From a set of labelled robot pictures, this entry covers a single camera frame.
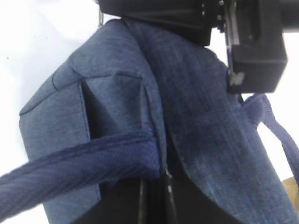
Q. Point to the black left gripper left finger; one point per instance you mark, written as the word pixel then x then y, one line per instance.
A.
pixel 133 201

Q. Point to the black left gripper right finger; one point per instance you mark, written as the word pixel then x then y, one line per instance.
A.
pixel 192 206

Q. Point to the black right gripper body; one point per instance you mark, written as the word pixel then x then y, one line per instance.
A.
pixel 253 30

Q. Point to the navy blue lunch bag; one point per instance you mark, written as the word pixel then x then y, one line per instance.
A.
pixel 109 112

